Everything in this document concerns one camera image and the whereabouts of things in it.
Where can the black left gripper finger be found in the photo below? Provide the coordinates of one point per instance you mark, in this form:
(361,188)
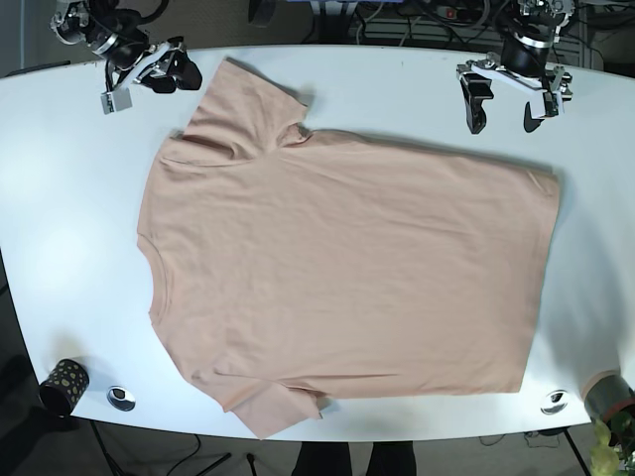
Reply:
(542,105)
(476,106)

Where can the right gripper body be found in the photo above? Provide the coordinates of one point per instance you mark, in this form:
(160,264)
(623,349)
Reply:
(114,34)

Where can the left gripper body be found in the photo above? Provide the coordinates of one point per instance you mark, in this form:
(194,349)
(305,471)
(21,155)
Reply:
(529,30)

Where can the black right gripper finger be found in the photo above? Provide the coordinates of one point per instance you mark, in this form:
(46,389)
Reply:
(116,100)
(175,70)

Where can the peach pink T-shirt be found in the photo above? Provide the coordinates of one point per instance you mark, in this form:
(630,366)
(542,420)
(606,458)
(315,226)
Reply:
(291,267)

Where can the right silver table grommet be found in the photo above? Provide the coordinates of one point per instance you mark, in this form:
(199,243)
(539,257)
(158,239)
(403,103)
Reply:
(554,402)

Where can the silver table grommet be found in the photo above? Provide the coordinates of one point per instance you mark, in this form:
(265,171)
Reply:
(121,399)
(554,402)

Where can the grey plant pot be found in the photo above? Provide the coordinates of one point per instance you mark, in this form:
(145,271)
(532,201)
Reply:
(607,394)

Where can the left silver table grommet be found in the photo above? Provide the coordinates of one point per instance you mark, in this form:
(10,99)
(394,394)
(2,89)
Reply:
(121,399)

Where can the black gold spotted cup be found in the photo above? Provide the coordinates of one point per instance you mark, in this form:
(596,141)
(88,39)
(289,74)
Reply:
(63,388)

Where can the green potted plant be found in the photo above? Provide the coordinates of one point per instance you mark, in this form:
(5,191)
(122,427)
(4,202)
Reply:
(613,453)

